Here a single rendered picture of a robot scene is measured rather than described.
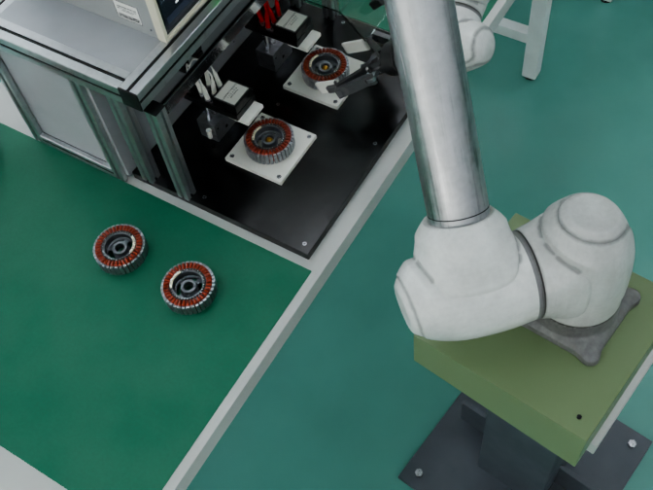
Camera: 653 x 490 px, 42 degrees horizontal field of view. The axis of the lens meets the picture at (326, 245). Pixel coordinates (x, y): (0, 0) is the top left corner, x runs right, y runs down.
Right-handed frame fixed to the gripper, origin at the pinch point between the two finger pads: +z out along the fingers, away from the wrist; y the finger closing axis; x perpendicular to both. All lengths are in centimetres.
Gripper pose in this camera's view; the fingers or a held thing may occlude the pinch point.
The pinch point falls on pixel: (335, 67)
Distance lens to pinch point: 203.9
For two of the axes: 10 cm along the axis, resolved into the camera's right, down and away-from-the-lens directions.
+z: -7.2, -0.3, 6.9
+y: 4.6, -7.7, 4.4
